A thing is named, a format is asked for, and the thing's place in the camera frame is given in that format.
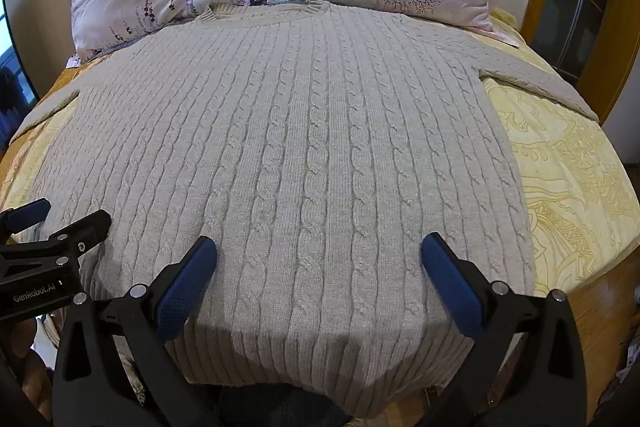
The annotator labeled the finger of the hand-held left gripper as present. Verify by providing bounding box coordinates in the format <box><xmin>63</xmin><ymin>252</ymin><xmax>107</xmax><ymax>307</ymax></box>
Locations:
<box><xmin>32</xmin><ymin>209</ymin><xmax>112</xmax><ymax>257</ymax></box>
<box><xmin>0</xmin><ymin>199</ymin><xmax>52</xmax><ymax>240</ymax></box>

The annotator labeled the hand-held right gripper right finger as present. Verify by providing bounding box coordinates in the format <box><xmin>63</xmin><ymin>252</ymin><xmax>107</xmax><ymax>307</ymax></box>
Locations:
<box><xmin>420</xmin><ymin>232</ymin><xmax>588</xmax><ymax>427</ymax></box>

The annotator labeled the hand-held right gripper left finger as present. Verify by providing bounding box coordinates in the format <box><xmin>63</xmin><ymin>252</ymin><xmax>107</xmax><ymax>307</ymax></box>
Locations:
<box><xmin>52</xmin><ymin>234</ymin><xmax>218</xmax><ymax>427</ymax></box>

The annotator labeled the beige cable-knit sweater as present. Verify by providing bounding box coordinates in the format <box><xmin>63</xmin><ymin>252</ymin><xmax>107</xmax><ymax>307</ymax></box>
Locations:
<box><xmin>10</xmin><ymin>0</ymin><xmax>601</xmax><ymax>420</ymax></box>

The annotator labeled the yellow patterned bed sheet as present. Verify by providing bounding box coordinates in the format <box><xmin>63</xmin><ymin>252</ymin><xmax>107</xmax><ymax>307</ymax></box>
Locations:
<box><xmin>0</xmin><ymin>7</ymin><xmax>640</xmax><ymax>408</ymax></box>

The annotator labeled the flat screen monitor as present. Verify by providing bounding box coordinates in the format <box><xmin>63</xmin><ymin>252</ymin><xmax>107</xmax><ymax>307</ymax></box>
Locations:
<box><xmin>0</xmin><ymin>0</ymin><xmax>41</xmax><ymax>148</ymax></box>

